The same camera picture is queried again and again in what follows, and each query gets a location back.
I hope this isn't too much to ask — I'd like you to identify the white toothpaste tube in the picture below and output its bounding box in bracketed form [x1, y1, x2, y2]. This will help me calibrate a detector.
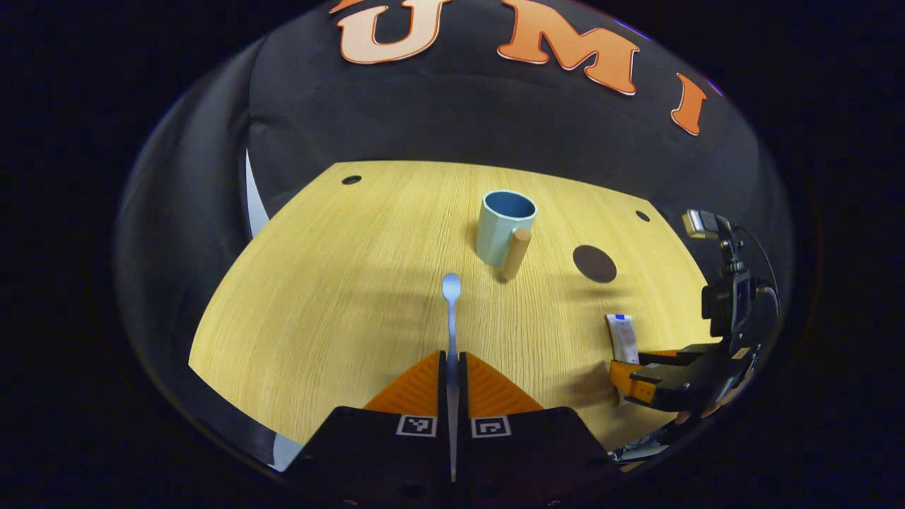
[606, 314, 641, 365]

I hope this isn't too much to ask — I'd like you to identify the black backdrop cloth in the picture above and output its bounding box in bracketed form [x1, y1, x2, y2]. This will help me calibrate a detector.
[117, 0, 793, 467]

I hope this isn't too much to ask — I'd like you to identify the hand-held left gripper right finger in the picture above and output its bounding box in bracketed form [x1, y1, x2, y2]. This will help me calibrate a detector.
[456, 350, 624, 509]

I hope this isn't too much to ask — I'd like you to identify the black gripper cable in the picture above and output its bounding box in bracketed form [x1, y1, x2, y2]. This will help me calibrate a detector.
[732, 225, 782, 322]

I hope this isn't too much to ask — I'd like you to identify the pale blue cup wooden handle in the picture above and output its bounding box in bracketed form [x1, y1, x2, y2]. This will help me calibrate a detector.
[475, 189, 538, 282]

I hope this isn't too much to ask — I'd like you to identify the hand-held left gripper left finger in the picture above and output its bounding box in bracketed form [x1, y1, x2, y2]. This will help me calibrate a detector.
[283, 350, 453, 509]

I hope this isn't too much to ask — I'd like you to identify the dark round coaster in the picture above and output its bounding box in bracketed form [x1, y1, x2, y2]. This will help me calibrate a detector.
[572, 245, 618, 284]

